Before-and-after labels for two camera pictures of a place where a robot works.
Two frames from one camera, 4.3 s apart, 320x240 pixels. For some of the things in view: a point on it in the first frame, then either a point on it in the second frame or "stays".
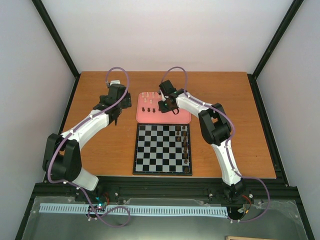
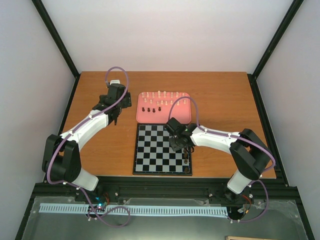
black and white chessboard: [162, 149] stays
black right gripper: [163, 109] -> [174, 147]
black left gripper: [127, 102] stays
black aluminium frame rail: [261, 192] stays
